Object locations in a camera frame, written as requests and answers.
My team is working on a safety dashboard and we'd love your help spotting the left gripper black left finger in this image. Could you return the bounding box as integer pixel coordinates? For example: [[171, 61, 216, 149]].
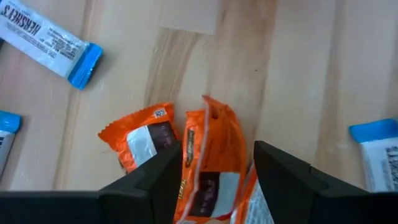
[[0, 140, 183, 224]]

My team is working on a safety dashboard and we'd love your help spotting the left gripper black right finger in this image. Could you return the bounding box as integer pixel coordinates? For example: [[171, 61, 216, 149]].
[[254, 140, 398, 224]]

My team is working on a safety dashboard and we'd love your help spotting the orange Reese's pack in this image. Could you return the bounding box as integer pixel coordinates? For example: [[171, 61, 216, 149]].
[[229, 161, 276, 224], [173, 95, 249, 224], [98, 102, 180, 174]]

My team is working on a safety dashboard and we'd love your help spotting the white blue Hershey's bar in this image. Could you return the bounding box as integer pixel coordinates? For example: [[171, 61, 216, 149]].
[[0, 110, 22, 183], [348, 117, 398, 194], [0, 0, 103, 91]]

